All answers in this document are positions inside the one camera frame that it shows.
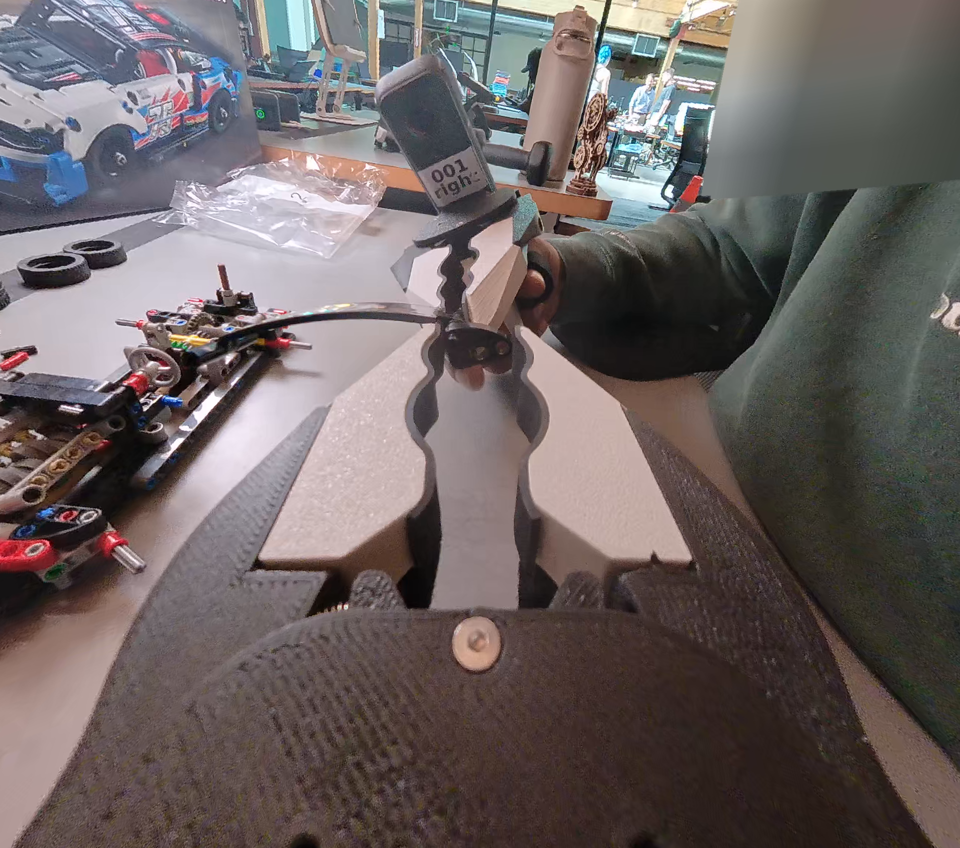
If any person's green sweatshirt torso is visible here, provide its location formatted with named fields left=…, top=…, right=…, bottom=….
left=708, top=182, right=960, bottom=763

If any black box with green light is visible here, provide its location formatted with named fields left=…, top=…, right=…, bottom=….
left=251, top=89, right=303, bottom=133

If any black curved lego panel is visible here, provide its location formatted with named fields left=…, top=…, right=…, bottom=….
left=217, top=299, right=519, bottom=377

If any person's right forearm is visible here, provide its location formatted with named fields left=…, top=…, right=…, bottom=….
left=546, top=191, right=856, bottom=382

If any grey wood-edged table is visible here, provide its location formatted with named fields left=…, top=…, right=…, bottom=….
left=258, top=113, right=614, bottom=223

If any beige water bottle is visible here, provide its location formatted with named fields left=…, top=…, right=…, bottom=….
left=522, top=6, right=599, bottom=183

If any brown wooden gear model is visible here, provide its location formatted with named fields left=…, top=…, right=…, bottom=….
left=566, top=92, right=620, bottom=197

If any lego car chassis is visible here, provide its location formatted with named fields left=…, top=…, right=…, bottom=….
left=0, top=263, right=312, bottom=617

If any person's right hand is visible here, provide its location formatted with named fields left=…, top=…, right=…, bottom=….
left=450, top=236, right=564, bottom=392

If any black dumbbell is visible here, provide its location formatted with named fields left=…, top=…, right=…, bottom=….
left=480, top=139, right=555, bottom=187

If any lego set box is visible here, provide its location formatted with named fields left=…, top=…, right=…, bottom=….
left=0, top=0, right=264, bottom=236

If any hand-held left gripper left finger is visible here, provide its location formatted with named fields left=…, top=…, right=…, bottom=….
left=257, top=326, right=445, bottom=587

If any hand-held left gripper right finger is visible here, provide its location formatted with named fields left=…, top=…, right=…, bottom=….
left=508, top=329, right=694, bottom=585

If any black mesh office chair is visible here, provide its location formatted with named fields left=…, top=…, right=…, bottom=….
left=660, top=104, right=715, bottom=208

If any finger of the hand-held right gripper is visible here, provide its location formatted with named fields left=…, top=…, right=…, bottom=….
left=457, top=240, right=531, bottom=335
left=390, top=242, right=460, bottom=318

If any clear plastic bag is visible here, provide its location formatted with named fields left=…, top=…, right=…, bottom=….
left=171, top=158, right=387, bottom=259

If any wooden easel stand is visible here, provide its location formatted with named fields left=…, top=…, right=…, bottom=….
left=291, top=0, right=380, bottom=129

